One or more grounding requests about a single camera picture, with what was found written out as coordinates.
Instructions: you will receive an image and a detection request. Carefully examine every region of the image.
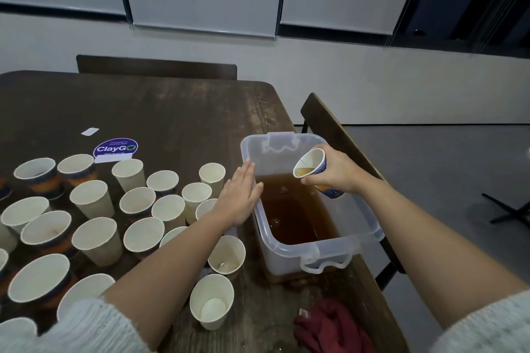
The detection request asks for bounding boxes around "group of paper cups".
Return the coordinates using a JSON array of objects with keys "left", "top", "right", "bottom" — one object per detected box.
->
[{"left": 0, "top": 157, "right": 229, "bottom": 341}]

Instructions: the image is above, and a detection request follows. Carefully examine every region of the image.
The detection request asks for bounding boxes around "person's left forearm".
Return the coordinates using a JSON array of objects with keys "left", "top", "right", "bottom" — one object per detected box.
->
[{"left": 0, "top": 216, "right": 250, "bottom": 353}]

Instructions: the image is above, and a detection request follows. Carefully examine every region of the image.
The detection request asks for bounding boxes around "person's left hand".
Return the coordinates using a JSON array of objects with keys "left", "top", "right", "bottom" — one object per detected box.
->
[{"left": 214, "top": 161, "right": 264, "bottom": 229}]

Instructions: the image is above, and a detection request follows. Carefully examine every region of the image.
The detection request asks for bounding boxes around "person's right forearm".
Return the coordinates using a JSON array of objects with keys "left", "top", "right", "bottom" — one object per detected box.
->
[{"left": 360, "top": 175, "right": 530, "bottom": 353}]

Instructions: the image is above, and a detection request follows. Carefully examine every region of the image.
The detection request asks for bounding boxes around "dark red cloth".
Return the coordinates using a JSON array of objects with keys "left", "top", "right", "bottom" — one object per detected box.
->
[{"left": 294, "top": 297, "right": 380, "bottom": 353}]

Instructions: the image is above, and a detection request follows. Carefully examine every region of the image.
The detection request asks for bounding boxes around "dark wooden chair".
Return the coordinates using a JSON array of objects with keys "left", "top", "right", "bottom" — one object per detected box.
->
[
  {"left": 300, "top": 92, "right": 407, "bottom": 292},
  {"left": 76, "top": 54, "right": 239, "bottom": 81}
]

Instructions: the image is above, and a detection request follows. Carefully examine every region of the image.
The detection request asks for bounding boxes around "dark window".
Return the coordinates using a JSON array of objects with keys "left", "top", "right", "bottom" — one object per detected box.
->
[{"left": 389, "top": 0, "right": 530, "bottom": 58}]

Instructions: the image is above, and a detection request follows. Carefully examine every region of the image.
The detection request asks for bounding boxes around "round blue sticker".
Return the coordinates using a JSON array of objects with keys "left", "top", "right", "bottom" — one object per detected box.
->
[{"left": 93, "top": 137, "right": 139, "bottom": 163}]

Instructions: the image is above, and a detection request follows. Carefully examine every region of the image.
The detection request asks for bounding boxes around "dark wooden table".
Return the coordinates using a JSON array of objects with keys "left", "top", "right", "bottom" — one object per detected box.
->
[{"left": 0, "top": 71, "right": 411, "bottom": 353}]

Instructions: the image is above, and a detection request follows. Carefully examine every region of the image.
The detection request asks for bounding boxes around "orange blue patterned paper cup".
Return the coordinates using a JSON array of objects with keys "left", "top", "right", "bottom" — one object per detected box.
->
[{"left": 291, "top": 147, "right": 345, "bottom": 200}]

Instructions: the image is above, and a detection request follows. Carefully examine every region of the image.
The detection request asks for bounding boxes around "clear plastic storage bin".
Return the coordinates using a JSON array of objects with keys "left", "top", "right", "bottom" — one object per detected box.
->
[{"left": 240, "top": 131, "right": 385, "bottom": 277}]

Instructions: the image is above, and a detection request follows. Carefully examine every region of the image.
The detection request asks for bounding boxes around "white paper cup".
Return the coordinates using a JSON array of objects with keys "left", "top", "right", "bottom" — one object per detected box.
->
[
  {"left": 198, "top": 162, "right": 227, "bottom": 198},
  {"left": 181, "top": 181, "right": 214, "bottom": 224}
]

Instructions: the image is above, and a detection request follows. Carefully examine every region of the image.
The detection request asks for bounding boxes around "round white side table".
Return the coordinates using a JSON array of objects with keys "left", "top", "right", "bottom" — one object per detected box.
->
[{"left": 483, "top": 146, "right": 530, "bottom": 229}]

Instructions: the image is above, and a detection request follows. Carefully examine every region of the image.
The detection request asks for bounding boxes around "person's right hand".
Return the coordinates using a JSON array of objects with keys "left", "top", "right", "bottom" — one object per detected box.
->
[{"left": 302, "top": 143, "right": 374, "bottom": 197}]

